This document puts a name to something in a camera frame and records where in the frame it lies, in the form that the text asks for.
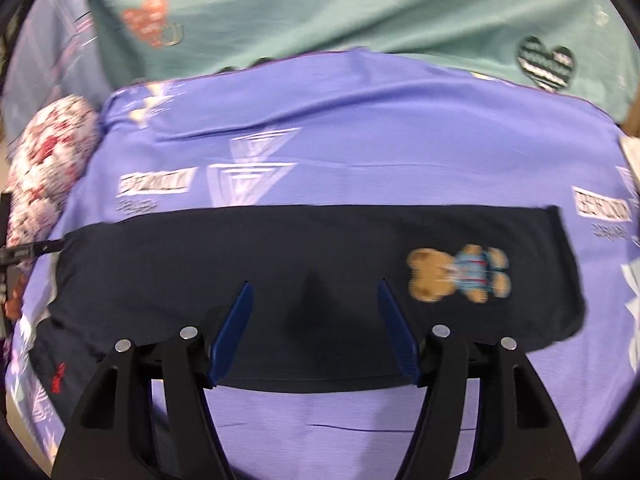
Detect teal printed quilt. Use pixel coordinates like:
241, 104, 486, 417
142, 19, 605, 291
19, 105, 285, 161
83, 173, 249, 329
87, 0, 636, 126

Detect purple printed bed sheet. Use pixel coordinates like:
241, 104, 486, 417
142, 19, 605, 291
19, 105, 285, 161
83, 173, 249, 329
5, 47, 640, 480

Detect floral pillow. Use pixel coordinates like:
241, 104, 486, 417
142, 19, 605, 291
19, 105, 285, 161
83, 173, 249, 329
7, 94, 101, 261

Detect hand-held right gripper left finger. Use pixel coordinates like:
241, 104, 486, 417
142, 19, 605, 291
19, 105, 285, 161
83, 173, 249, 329
50, 281, 256, 480

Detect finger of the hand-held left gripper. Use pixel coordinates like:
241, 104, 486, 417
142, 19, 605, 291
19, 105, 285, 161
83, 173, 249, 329
0, 236, 71, 266

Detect blue-grey plaid pillow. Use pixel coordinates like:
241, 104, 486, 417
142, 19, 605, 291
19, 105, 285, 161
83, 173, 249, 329
2, 0, 126, 136

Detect dark navy pants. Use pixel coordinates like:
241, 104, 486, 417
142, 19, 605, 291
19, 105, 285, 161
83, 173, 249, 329
27, 203, 590, 431

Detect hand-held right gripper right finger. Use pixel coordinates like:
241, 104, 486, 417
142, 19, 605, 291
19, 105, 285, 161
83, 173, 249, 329
376, 279, 583, 480

